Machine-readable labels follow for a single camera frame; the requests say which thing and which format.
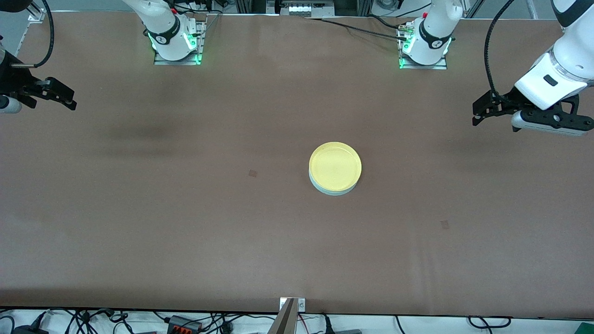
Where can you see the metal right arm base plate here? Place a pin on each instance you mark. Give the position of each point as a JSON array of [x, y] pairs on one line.
[[162, 62]]

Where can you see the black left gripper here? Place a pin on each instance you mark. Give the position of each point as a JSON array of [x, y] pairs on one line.
[[507, 99]]

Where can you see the yellow round plate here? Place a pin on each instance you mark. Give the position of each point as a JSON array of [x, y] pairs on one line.
[[335, 166]]

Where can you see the black power adapter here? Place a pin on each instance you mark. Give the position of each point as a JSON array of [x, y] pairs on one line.
[[29, 330]]

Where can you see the black power strip orange switches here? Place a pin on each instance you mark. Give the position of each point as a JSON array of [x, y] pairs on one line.
[[184, 324]]

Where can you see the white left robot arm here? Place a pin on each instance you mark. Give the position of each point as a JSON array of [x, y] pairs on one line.
[[571, 60]]

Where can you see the small brown tape patch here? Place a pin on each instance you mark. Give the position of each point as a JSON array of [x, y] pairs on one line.
[[253, 173]]

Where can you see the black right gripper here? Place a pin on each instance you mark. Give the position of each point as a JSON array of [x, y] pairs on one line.
[[14, 80]]

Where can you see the grey metal camera bracket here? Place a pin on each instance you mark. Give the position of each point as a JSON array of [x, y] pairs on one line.
[[288, 315]]

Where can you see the green board corner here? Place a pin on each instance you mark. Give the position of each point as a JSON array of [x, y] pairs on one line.
[[585, 327]]

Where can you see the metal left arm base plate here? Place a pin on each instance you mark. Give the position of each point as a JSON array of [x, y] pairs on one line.
[[438, 66]]

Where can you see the light green round plate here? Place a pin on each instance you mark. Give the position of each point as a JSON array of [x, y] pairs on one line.
[[332, 193]]

